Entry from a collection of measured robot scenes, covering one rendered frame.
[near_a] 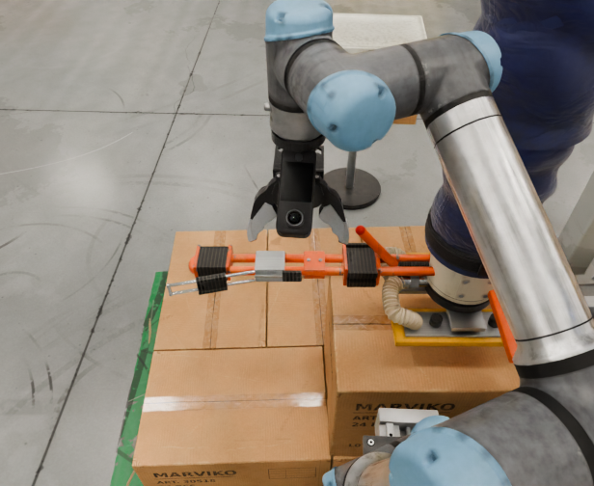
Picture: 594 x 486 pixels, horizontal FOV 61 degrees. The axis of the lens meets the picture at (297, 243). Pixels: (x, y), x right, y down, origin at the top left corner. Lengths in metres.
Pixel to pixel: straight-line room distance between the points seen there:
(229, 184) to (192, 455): 2.02
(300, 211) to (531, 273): 0.27
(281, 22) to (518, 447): 0.46
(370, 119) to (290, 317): 1.45
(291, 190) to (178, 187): 2.73
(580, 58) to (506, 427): 0.55
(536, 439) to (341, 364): 0.88
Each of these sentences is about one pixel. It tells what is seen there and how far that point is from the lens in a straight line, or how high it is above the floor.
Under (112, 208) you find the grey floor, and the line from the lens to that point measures 3.32.
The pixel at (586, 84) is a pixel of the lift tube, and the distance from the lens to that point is 0.89.
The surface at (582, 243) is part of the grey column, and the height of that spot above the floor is 0.25.
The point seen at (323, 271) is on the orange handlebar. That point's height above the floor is 1.19.
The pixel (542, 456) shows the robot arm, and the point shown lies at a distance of 0.50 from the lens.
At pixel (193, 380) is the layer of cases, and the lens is 1.80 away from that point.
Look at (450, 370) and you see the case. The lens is 1.37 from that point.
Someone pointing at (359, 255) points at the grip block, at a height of 1.20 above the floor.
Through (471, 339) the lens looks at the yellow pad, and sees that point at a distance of 1.28.
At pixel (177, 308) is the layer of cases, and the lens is 1.98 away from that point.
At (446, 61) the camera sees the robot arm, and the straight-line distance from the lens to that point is 0.57.
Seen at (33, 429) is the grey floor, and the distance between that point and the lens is 2.54.
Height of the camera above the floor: 2.09
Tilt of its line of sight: 46 degrees down
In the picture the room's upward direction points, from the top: straight up
